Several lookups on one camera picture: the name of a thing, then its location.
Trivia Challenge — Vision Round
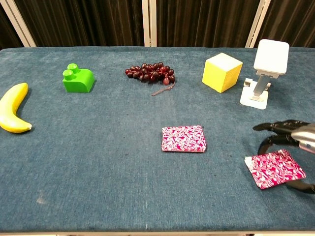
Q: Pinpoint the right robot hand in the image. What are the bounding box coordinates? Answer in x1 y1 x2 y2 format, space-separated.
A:
252 119 315 194

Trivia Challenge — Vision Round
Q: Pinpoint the pink patterned pouch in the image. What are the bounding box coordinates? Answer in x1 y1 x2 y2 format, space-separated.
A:
161 125 206 153

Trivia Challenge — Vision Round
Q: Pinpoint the white phone stand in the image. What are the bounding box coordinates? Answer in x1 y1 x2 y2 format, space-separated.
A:
240 39 290 110

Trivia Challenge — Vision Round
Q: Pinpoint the yellow cube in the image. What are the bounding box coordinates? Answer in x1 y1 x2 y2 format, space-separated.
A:
202 53 243 93

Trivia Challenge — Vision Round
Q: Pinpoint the dark red grape bunch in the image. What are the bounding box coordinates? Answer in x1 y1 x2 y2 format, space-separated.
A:
125 62 177 96

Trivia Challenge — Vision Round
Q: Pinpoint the blue table cloth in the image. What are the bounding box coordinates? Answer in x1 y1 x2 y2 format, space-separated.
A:
0 46 315 233

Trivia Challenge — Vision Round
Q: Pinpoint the green toy building block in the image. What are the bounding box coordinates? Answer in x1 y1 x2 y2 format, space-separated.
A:
62 63 95 93

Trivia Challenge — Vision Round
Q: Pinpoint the black pleated curtain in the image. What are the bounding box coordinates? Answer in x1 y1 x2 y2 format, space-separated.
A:
0 0 315 50

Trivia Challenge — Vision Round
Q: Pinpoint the yellow banana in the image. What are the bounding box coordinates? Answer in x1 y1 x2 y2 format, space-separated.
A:
0 82 32 134

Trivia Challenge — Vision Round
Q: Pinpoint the white frame post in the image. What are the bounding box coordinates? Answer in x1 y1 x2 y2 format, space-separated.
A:
245 0 271 49
142 0 158 47
0 0 37 48

